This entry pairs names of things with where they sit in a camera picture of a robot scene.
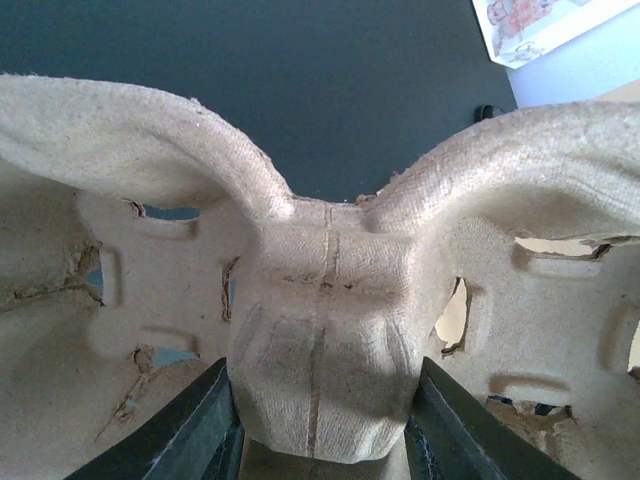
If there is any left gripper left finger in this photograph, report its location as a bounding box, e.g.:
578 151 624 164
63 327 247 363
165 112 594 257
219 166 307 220
67 358 244 480

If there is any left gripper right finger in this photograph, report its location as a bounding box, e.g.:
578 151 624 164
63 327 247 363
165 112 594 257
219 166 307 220
405 357 565 479

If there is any brown pulp cup carrier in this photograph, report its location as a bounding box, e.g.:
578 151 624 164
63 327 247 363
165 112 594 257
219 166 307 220
1 74 639 479

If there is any white printed paper bag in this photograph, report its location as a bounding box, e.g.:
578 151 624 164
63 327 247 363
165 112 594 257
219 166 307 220
472 0 639 69

